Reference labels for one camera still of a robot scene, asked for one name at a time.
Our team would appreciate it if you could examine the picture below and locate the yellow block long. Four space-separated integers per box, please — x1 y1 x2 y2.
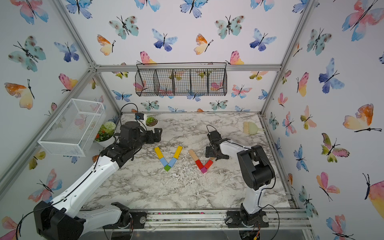
173 146 183 159
154 147 164 160

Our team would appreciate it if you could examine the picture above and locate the red block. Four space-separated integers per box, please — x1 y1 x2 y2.
205 160 214 170
195 160 205 170

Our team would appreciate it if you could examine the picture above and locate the blue block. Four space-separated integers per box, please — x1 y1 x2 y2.
160 158 168 167
168 158 178 168

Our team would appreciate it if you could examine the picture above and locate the magenta small block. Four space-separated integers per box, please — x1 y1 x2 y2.
201 167 208 174

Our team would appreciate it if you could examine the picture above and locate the green small block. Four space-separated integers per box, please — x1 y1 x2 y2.
164 165 171 172

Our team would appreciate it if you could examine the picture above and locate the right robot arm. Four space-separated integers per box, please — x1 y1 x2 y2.
206 131 276 220

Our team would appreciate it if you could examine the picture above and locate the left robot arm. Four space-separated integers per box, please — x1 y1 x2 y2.
33 122 163 240

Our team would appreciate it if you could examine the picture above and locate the small potted succulent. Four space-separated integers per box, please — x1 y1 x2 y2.
146 117 159 127

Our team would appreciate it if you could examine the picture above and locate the white pot flowering plant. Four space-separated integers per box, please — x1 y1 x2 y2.
95 122 117 148

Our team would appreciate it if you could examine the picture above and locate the green hand brush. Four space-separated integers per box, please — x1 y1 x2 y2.
243 122 265 136

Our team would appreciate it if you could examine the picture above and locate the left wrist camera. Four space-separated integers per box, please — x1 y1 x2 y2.
135 113 148 121

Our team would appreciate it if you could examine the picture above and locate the white mesh wall basket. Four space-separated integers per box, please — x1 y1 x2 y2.
38 99 106 157

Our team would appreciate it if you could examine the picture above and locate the black wire wall basket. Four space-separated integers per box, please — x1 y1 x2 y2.
134 62 228 97

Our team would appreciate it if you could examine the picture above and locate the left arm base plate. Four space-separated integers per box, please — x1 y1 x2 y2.
115 211 148 230

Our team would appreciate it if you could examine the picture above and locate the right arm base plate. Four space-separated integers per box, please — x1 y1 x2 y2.
225 210 269 229

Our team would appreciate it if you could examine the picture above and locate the aluminium front rail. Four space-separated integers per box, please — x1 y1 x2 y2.
56 208 313 232

